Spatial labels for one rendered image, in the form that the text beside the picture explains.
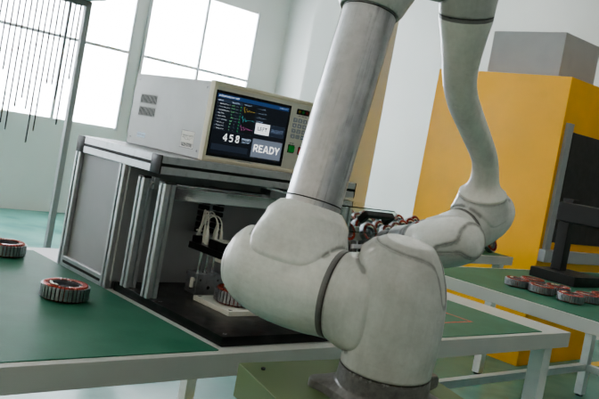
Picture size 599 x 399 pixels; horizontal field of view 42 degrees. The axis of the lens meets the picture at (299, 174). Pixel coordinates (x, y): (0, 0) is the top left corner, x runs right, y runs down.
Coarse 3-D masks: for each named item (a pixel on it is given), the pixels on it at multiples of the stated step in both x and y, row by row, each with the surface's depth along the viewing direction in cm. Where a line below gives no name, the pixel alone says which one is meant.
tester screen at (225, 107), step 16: (224, 96) 199; (224, 112) 200; (240, 112) 203; (256, 112) 207; (272, 112) 210; (288, 112) 214; (224, 128) 201; (240, 128) 204; (224, 144) 201; (240, 144) 205; (272, 160) 213
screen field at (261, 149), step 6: (252, 144) 208; (258, 144) 209; (264, 144) 210; (270, 144) 212; (276, 144) 213; (282, 144) 214; (252, 150) 208; (258, 150) 209; (264, 150) 211; (270, 150) 212; (276, 150) 213; (252, 156) 208; (258, 156) 210; (264, 156) 211; (270, 156) 212; (276, 156) 214
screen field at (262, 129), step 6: (258, 126) 208; (264, 126) 209; (270, 126) 211; (276, 126) 212; (258, 132) 208; (264, 132) 210; (270, 132) 211; (276, 132) 213; (282, 132) 214; (282, 138) 214
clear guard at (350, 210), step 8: (344, 200) 220; (344, 208) 200; (352, 208) 203; (360, 208) 205; (368, 208) 207; (376, 208) 211; (384, 208) 217; (344, 216) 198; (352, 216) 200; (352, 224) 198; (360, 224) 200; (368, 224) 203; (376, 224) 205; (392, 224) 210; (400, 224) 212; (360, 232) 199; (368, 232) 201; (376, 232) 203
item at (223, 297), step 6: (216, 288) 193; (222, 288) 192; (216, 294) 192; (222, 294) 190; (228, 294) 190; (216, 300) 193; (222, 300) 190; (228, 300) 190; (234, 300) 189; (234, 306) 190; (240, 306) 191
